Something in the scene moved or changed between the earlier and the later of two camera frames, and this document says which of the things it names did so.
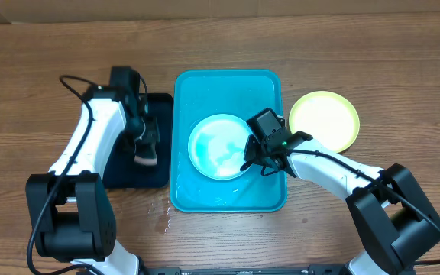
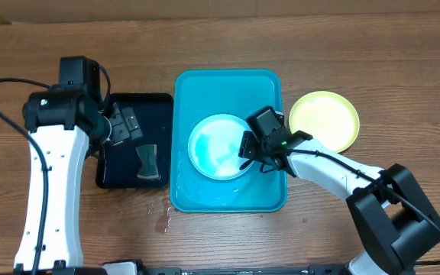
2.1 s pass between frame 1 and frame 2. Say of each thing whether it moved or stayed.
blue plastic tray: stayed
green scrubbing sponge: moved
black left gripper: moved
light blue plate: stayed
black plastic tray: stayed
